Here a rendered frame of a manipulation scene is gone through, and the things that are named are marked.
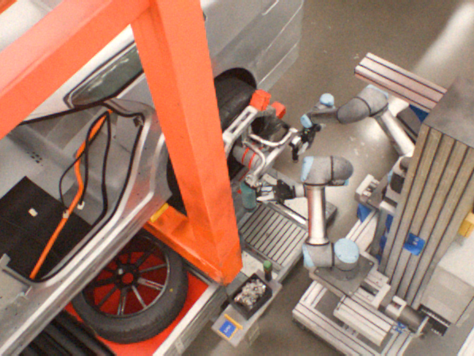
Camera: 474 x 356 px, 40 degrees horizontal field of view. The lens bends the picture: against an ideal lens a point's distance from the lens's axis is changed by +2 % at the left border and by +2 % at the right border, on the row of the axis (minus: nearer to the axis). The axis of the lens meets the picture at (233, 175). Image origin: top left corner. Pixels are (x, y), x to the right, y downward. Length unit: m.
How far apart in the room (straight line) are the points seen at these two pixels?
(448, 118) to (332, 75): 2.76
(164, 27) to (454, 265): 1.69
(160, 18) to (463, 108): 1.10
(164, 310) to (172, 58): 1.95
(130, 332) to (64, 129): 1.17
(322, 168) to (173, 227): 1.03
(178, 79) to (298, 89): 2.95
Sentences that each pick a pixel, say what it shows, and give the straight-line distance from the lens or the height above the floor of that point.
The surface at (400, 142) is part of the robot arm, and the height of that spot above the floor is 1.10.
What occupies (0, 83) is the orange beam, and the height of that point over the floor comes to 2.73.
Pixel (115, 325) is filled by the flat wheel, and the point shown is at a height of 0.50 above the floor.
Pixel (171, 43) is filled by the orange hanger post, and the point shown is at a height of 2.48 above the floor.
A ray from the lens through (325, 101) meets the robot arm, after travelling 3.62.
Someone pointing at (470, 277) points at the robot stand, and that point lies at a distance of 2.96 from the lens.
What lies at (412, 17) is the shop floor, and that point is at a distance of 5.48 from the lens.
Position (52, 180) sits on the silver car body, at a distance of 3.83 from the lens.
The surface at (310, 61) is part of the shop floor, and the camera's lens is 5.12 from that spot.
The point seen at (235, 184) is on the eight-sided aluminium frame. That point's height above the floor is 0.65.
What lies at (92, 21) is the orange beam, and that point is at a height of 2.72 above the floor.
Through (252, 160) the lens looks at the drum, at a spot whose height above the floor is 0.90.
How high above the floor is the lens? 3.88
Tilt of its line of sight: 59 degrees down
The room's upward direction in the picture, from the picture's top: 8 degrees counter-clockwise
